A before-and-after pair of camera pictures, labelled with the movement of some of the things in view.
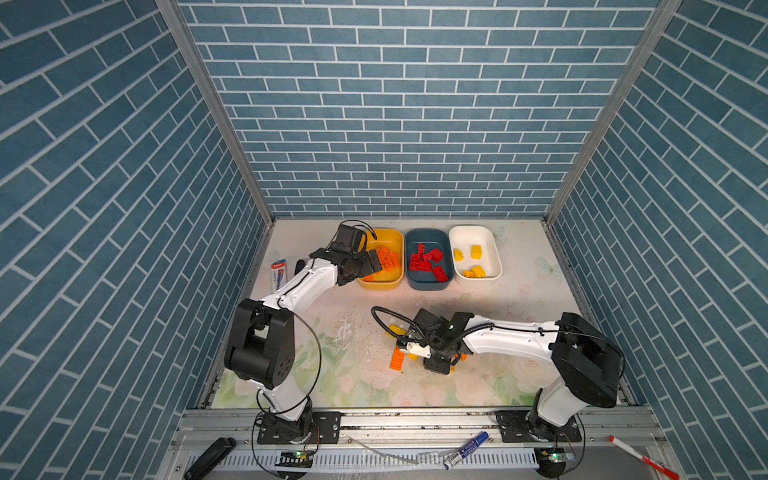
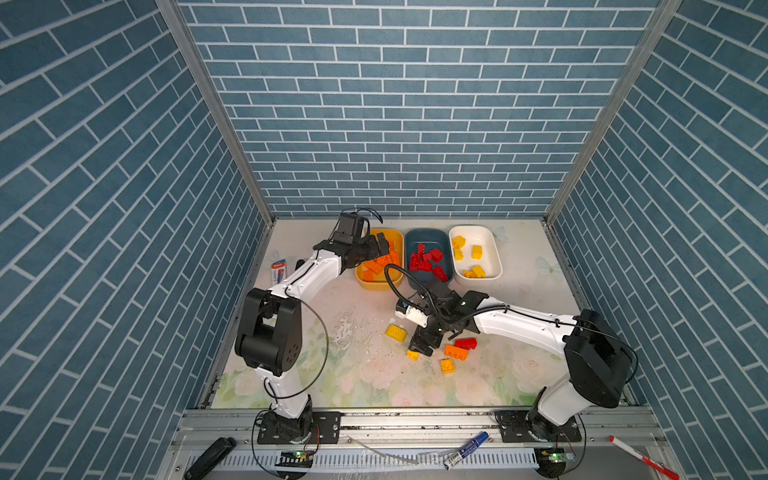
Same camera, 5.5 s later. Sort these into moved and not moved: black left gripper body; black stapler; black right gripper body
Moved: black right gripper body; black left gripper body
Not moved: black stapler
